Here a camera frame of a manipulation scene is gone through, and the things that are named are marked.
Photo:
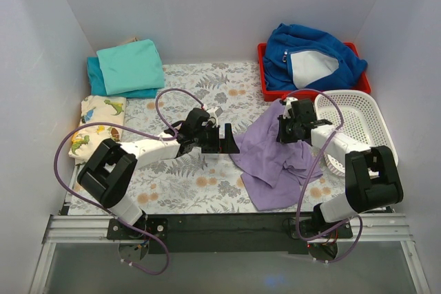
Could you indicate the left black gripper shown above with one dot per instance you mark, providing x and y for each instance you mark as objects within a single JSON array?
[{"x": 216, "y": 139}]

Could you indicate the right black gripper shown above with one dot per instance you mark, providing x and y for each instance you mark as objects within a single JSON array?
[{"x": 284, "y": 132}]

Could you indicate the purple t shirt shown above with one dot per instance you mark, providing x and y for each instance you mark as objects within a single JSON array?
[{"x": 273, "y": 173}]

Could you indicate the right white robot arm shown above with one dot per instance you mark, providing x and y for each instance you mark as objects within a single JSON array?
[{"x": 371, "y": 175}]

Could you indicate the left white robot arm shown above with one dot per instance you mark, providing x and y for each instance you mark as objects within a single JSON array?
[{"x": 107, "y": 174}]

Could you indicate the floral table cloth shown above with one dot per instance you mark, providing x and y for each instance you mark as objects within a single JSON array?
[{"x": 195, "y": 182}]

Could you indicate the white plastic basket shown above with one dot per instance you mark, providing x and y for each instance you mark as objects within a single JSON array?
[{"x": 363, "y": 120}]

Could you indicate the blue fleece jacket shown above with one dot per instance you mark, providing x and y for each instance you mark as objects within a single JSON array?
[{"x": 297, "y": 57}]

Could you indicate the red plastic tray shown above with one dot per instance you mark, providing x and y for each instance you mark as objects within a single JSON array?
[{"x": 269, "y": 96}]

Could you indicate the light teal folded shirt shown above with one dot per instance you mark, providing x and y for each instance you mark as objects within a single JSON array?
[{"x": 131, "y": 66}]

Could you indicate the dinosaur print folded shirt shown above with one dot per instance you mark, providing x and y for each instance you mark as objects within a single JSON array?
[{"x": 107, "y": 110}]

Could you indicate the dark teal folded shirt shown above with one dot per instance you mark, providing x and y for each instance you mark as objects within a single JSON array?
[{"x": 97, "y": 85}]

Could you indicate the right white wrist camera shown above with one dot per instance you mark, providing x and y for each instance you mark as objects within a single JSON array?
[{"x": 287, "y": 103}]

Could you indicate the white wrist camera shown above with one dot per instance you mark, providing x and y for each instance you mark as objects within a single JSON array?
[
  {"x": 287, "y": 103},
  {"x": 215, "y": 112}
]

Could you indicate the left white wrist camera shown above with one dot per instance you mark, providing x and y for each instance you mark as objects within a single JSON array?
[{"x": 215, "y": 112}]

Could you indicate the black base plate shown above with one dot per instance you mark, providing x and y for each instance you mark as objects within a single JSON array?
[{"x": 226, "y": 232}]

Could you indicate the aluminium frame rail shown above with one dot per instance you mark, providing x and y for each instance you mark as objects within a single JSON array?
[{"x": 377, "y": 227}]

